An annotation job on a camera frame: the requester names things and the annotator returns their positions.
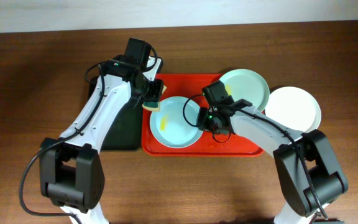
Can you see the black plastic tray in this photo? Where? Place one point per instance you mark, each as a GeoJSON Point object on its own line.
{"type": "Point", "coordinates": [115, 126]}

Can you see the light blue plate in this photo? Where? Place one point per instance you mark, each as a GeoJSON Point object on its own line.
{"type": "Point", "coordinates": [168, 125]}

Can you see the mint green plate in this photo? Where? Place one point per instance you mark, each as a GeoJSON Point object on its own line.
{"type": "Point", "coordinates": [248, 85]}

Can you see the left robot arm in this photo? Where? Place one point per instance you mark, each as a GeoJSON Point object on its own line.
{"type": "Point", "coordinates": [71, 174]}

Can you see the red plastic tray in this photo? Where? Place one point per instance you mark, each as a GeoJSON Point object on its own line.
{"type": "Point", "coordinates": [187, 85]}

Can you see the white plate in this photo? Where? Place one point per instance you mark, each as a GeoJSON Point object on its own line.
{"type": "Point", "coordinates": [294, 108]}

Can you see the green and yellow sponge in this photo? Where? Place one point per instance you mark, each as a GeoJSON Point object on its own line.
{"type": "Point", "coordinates": [154, 105]}

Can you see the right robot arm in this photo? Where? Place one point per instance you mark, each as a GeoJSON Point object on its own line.
{"type": "Point", "coordinates": [310, 175]}

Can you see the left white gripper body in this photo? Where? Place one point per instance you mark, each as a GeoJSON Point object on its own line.
{"type": "Point", "coordinates": [156, 90]}

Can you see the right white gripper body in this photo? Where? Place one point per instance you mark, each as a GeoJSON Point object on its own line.
{"type": "Point", "coordinates": [206, 122]}

